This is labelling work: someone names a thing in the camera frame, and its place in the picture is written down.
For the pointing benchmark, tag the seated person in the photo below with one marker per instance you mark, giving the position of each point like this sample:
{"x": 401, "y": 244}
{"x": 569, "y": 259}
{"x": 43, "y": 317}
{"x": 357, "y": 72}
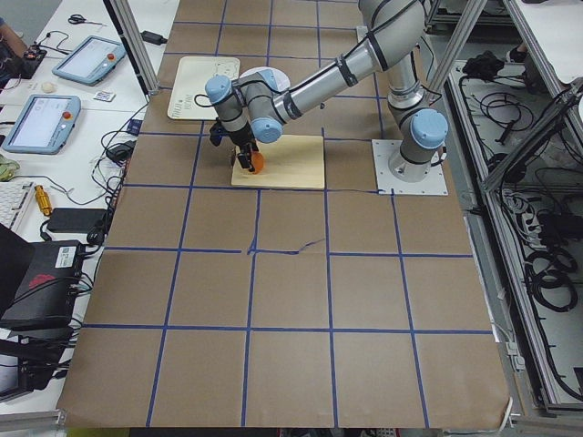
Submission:
{"x": 12, "y": 51}

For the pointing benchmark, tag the black computer box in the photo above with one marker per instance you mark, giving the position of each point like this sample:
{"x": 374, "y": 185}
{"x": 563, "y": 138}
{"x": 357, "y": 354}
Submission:
{"x": 38, "y": 283}

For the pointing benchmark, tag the black scissors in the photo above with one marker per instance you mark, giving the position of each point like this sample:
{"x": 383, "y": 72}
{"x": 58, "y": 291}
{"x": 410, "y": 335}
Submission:
{"x": 78, "y": 19}

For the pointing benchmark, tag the small printed card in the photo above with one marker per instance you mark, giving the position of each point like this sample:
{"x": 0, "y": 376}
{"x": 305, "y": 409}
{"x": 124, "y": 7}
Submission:
{"x": 104, "y": 96}

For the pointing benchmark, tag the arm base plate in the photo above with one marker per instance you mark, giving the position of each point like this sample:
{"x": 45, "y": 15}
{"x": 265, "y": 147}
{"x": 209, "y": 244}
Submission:
{"x": 396, "y": 176}
{"x": 362, "y": 32}

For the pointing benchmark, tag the cream bear tray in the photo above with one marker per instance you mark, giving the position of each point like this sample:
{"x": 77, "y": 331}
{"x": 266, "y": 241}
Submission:
{"x": 188, "y": 98}

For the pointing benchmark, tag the orange fruit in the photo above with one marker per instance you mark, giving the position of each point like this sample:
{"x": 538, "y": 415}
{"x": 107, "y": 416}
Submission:
{"x": 258, "y": 160}

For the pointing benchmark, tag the aluminium frame post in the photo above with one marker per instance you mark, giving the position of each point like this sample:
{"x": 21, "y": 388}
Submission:
{"x": 126, "y": 26}

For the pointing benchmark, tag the white round plate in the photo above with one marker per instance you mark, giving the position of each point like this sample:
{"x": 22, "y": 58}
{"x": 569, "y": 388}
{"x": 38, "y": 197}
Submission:
{"x": 275, "y": 78}

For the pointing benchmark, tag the black power brick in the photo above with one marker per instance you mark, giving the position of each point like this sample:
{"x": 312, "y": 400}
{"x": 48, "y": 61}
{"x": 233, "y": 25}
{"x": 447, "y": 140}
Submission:
{"x": 75, "y": 220}

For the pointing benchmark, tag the wooden cutting board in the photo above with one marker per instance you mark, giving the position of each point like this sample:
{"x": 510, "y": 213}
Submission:
{"x": 290, "y": 162}

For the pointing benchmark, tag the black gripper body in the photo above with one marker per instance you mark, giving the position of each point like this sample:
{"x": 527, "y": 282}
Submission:
{"x": 240, "y": 139}

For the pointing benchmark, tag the blue teach pendant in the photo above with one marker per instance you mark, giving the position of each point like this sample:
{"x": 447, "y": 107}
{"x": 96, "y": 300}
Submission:
{"x": 43, "y": 125}
{"x": 91, "y": 61}

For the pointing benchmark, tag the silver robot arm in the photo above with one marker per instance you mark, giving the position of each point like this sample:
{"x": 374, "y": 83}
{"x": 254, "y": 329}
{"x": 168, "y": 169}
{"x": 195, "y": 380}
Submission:
{"x": 253, "y": 109}

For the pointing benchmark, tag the gold cylindrical tool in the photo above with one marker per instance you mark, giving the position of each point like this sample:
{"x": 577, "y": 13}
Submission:
{"x": 43, "y": 201}

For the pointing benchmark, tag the near blue teach pendant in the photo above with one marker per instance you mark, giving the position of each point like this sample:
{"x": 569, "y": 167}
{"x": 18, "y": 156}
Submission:
{"x": 43, "y": 125}

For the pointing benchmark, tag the far blue teach pendant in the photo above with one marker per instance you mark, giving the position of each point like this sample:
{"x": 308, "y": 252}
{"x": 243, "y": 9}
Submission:
{"x": 91, "y": 61}

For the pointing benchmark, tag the white keyboard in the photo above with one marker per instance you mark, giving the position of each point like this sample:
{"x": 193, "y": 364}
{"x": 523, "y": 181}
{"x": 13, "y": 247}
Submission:
{"x": 16, "y": 196}

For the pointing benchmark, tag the black power adapter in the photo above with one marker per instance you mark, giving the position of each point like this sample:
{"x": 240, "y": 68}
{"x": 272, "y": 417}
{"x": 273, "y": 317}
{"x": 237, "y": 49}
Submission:
{"x": 153, "y": 38}

